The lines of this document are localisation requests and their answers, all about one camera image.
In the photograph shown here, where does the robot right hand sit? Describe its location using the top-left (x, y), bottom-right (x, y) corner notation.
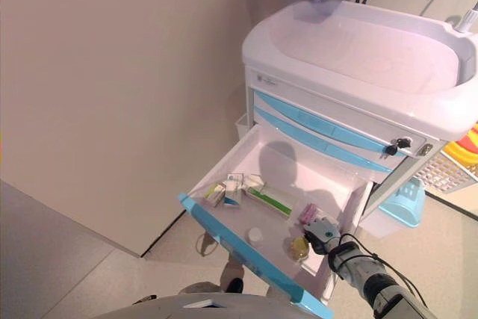
top-left (302, 217), bottom-right (341, 256)

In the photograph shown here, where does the clear bottle of yellow capsules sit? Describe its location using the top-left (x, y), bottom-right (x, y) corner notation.
top-left (283, 235), bottom-right (311, 262)

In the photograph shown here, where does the blue front cart drawer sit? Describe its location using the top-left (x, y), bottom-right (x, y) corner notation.
top-left (177, 124), bottom-right (374, 319)
top-left (253, 89), bottom-right (406, 159)
top-left (253, 105), bottom-right (393, 174)

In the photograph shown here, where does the purple pink medicine box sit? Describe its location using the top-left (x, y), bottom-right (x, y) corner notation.
top-left (297, 202), bottom-right (318, 225)

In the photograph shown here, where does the long green white medicine box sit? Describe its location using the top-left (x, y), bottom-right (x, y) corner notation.
top-left (242, 175), bottom-right (299, 223)

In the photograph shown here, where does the white blue medicine box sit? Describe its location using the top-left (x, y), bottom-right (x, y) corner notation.
top-left (223, 173), bottom-right (246, 208)

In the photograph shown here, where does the small green yellow medicine box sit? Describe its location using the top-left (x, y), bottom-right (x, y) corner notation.
top-left (203, 181), bottom-right (228, 208)

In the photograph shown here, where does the white bin with blue lid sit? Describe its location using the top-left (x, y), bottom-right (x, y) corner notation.
top-left (360, 176), bottom-right (426, 240)

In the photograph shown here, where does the robot left leg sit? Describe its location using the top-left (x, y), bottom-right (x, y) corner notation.
top-left (179, 261), bottom-right (246, 296)

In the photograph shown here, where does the bunch of black keys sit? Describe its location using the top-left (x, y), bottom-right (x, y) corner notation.
top-left (379, 137), bottom-right (412, 158)

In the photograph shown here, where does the white lattice basket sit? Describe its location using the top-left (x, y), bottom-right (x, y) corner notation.
top-left (412, 149), bottom-right (478, 195)

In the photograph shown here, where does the small white side bin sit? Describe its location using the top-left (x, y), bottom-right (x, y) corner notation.
top-left (234, 113), bottom-right (249, 140)

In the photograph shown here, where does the grey robot torso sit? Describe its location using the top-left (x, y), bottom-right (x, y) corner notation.
top-left (95, 294), bottom-right (292, 319)

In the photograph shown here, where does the yellow sharps container red lid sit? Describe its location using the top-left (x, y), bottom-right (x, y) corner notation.
top-left (446, 124), bottom-right (478, 165)

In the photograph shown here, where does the white medical cart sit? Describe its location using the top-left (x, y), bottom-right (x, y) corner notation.
top-left (240, 0), bottom-right (478, 297)

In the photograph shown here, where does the metal IV pole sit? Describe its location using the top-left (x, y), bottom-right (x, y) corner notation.
top-left (455, 0), bottom-right (478, 34)

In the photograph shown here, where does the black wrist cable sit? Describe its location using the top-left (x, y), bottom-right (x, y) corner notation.
top-left (350, 235), bottom-right (423, 297)

